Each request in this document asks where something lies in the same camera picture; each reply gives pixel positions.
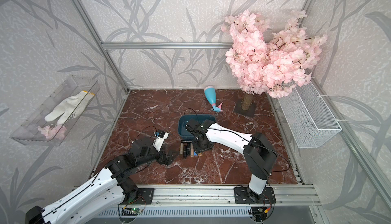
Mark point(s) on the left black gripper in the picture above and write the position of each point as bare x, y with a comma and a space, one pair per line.
168, 161

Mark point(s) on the pink artificial blossom tree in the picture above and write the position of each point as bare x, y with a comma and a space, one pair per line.
274, 67

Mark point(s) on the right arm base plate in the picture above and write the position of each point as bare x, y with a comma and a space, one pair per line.
243, 195

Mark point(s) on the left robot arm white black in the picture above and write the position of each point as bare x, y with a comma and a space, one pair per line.
117, 172

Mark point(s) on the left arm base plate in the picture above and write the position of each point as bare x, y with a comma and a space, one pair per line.
142, 196

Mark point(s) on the tan lipstick tube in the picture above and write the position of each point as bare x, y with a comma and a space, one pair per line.
191, 150

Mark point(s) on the right circuit board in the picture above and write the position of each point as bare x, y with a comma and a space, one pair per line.
259, 214

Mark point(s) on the aluminium front rail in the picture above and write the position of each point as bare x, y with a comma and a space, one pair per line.
188, 195

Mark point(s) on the black lipstick lying sideways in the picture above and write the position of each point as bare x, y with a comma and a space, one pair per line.
186, 140

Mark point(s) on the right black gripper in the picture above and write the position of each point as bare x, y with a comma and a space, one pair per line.
198, 150

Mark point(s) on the pink flower on shelf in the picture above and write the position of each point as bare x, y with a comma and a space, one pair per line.
53, 131

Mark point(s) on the clear acrylic wall shelf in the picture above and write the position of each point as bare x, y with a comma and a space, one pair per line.
50, 123

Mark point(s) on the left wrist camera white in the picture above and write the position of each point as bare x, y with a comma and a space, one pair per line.
160, 137

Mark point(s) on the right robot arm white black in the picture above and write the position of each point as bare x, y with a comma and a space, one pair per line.
256, 149

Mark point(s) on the white wire mesh basket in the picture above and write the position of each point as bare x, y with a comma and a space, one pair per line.
310, 120

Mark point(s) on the beige lipstick tube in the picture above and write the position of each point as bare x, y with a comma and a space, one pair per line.
181, 148

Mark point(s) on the circuit board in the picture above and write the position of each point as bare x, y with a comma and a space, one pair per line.
131, 211
259, 214

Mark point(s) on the teal plastic storage box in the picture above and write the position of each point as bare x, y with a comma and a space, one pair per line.
187, 123

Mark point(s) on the left circuit board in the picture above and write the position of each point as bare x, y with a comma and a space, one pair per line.
131, 211

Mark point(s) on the white cotton glove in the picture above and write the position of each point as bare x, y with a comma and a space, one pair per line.
70, 107

